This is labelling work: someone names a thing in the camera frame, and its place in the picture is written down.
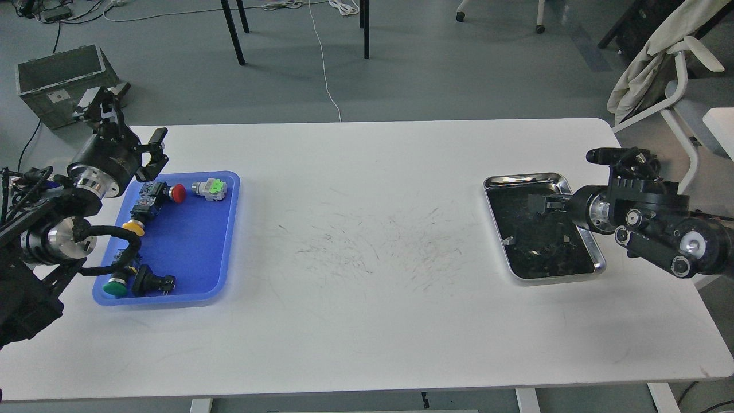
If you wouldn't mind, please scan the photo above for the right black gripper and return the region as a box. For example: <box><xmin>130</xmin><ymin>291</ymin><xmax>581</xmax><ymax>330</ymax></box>
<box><xmin>527</xmin><ymin>185</ymin><xmax>603</xmax><ymax>233</ymax></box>

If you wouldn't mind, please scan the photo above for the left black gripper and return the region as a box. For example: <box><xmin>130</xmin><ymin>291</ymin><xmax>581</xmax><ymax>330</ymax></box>
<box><xmin>67</xmin><ymin>82</ymin><xmax>169</xmax><ymax>198</ymax></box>

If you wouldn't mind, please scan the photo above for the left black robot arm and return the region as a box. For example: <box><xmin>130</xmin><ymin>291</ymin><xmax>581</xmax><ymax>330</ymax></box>
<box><xmin>1</xmin><ymin>82</ymin><xmax>169</xmax><ymax>345</ymax></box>

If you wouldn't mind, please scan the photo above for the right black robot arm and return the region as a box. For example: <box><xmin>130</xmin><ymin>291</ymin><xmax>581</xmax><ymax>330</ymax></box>
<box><xmin>528</xmin><ymin>147</ymin><xmax>733</xmax><ymax>279</ymax></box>

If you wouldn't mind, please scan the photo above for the grey green connector part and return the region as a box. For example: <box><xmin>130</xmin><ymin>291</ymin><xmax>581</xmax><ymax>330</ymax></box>
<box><xmin>190</xmin><ymin>178</ymin><xmax>228</xmax><ymax>201</ymax></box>

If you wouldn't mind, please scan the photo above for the silver metal tray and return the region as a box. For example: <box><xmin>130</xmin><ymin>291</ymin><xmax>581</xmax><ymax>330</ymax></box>
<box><xmin>484</xmin><ymin>172</ymin><xmax>606</xmax><ymax>286</ymax></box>

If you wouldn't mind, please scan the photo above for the grey plastic crate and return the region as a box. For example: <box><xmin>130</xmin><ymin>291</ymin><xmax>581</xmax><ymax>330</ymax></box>
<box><xmin>15</xmin><ymin>45</ymin><xmax>122</xmax><ymax>130</ymax></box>

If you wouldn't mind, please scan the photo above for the blue plastic tray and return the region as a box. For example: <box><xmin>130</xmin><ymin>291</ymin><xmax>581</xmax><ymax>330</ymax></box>
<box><xmin>92</xmin><ymin>170</ymin><xmax>240</xmax><ymax>307</ymax></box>

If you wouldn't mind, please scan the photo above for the black table leg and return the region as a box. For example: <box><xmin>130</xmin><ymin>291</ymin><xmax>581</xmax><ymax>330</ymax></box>
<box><xmin>358</xmin><ymin>0</ymin><xmax>370</xmax><ymax>60</ymax></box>
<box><xmin>220</xmin><ymin>0</ymin><xmax>250</xmax><ymax>67</ymax></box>

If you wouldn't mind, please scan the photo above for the white chair with cloth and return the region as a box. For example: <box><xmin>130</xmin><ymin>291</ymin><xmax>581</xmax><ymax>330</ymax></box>
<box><xmin>607</xmin><ymin>1</ymin><xmax>732</xmax><ymax>193</ymax></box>

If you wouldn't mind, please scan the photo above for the black table leg right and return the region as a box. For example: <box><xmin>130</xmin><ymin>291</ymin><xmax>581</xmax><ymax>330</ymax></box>
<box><xmin>358</xmin><ymin>0</ymin><xmax>370</xmax><ymax>60</ymax></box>

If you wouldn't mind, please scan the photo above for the red push button switch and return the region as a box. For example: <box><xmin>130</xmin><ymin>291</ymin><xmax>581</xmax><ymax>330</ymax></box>
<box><xmin>139</xmin><ymin>181</ymin><xmax>186</xmax><ymax>204</ymax></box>

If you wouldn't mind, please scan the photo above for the yellow push button switch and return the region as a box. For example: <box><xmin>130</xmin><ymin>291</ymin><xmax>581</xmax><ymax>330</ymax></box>
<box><xmin>122</xmin><ymin>196</ymin><xmax>160</xmax><ymax>237</ymax></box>

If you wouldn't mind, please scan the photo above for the black switch part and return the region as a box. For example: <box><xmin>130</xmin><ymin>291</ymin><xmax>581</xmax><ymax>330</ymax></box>
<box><xmin>131</xmin><ymin>264</ymin><xmax>176</xmax><ymax>297</ymax></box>

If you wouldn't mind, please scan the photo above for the green push button switch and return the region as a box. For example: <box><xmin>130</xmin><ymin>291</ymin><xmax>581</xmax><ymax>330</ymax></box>
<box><xmin>102</xmin><ymin>253</ymin><xmax>142</xmax><ymax>298</ymax></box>

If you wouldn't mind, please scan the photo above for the white floor cable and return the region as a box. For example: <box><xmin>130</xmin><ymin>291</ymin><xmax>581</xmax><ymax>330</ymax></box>
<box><xmin>307</xmin><ymin>0</ymin><xmax>343</xmax><ymax>123</ymax></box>

